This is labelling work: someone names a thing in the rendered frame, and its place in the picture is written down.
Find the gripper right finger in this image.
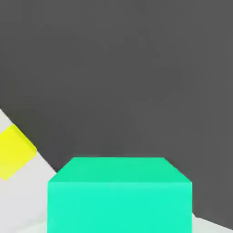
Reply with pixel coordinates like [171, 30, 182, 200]
[192, 212, 233, 233]

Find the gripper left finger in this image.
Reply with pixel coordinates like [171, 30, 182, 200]
[17, 219, 48, 233]

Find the small teal cube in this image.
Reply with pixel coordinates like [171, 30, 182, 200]
[47, 157, 193, 233]

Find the small yellow cube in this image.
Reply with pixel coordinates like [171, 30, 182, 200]
[0, 123, 37, 182]

